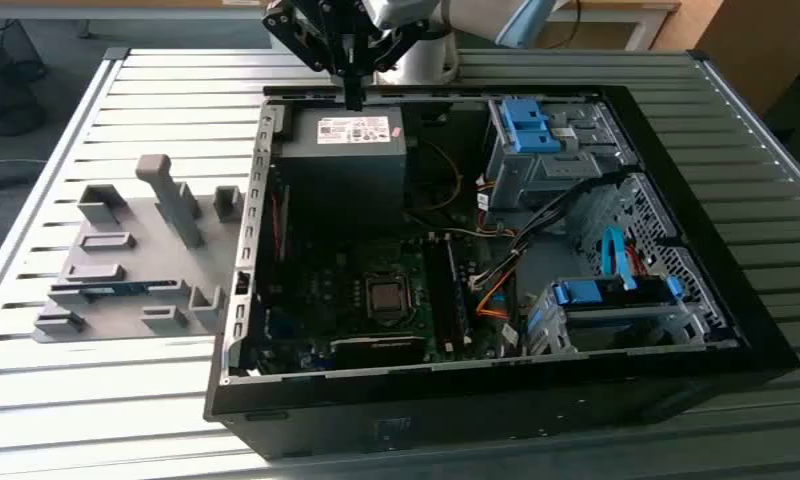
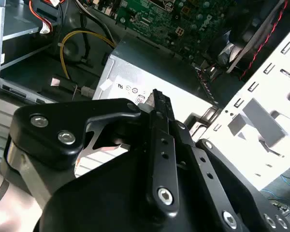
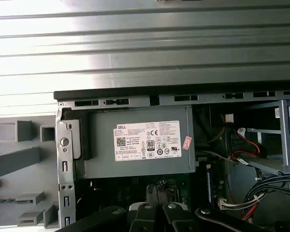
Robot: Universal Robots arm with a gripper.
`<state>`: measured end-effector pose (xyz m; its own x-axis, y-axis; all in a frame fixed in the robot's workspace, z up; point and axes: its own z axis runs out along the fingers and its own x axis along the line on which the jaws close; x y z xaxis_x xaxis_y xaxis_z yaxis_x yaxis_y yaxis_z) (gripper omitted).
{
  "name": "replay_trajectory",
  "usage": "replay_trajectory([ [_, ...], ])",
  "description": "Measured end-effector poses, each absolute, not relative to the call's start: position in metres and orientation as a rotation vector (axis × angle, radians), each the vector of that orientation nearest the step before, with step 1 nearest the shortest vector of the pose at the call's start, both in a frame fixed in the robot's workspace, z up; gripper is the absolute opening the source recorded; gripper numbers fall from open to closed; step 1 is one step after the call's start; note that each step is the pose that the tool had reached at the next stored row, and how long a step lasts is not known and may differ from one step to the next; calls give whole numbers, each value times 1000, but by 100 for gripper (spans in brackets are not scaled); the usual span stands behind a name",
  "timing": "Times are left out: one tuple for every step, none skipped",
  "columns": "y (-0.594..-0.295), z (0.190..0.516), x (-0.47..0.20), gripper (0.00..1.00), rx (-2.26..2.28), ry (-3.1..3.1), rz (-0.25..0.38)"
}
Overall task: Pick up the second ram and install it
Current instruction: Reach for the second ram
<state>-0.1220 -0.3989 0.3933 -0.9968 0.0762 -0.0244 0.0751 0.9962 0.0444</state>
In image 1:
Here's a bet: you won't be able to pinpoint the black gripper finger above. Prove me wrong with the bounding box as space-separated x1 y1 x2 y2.
354 25 418 112
260 0 358 113

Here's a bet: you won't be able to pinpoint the blue-green RAM stick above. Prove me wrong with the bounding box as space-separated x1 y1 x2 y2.
79 282 179 297

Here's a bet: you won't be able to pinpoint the black RAM slot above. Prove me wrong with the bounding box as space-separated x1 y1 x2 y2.
422 233 456 354

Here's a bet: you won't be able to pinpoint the grey power supply unit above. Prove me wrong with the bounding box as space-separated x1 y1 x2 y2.
276 107 412 241

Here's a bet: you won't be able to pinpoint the empty blue disk carrier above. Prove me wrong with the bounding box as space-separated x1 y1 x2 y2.
499 98 566 154

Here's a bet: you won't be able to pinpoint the grey metal drive cage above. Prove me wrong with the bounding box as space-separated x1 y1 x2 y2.
484 97 642 212

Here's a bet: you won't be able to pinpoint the wooden desk white legs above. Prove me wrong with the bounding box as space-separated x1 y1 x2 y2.
546 0 683 51

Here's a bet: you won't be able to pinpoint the dark green motherboard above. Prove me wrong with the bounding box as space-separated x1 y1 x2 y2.
256 232 508 374

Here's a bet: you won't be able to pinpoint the CPU socket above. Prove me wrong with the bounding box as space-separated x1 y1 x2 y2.
363 271 415 322

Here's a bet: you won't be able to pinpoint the grey parts rack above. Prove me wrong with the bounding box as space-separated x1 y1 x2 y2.
32 153 250 345

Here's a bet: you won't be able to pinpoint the brown wooden cabinet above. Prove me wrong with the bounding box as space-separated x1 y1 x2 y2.
653 0 800 119

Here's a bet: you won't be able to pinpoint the blue carrier with black disk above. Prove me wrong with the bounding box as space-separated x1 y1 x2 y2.
551 276 686 309

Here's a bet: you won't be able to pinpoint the black graphics card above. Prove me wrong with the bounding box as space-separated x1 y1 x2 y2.
330 333 428 369

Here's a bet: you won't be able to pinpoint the grey metal disk bay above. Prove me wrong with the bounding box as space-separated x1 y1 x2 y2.
523 292 709 357

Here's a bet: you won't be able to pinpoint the black open PC case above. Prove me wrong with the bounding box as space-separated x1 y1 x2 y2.
203 83 800 460

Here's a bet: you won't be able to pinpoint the thin yellow wire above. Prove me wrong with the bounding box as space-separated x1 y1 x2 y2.
404 138 467 224

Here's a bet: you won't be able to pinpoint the black cable bundle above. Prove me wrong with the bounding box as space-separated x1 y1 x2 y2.
506 172 626 257

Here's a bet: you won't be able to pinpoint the black wire mesh basket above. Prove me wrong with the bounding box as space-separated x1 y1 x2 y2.
0 18 49 137

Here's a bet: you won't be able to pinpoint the orange wire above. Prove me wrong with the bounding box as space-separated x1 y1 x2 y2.
475 279 510 319

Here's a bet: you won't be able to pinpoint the blue flat data wire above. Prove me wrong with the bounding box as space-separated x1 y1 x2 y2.
602 225 639 291

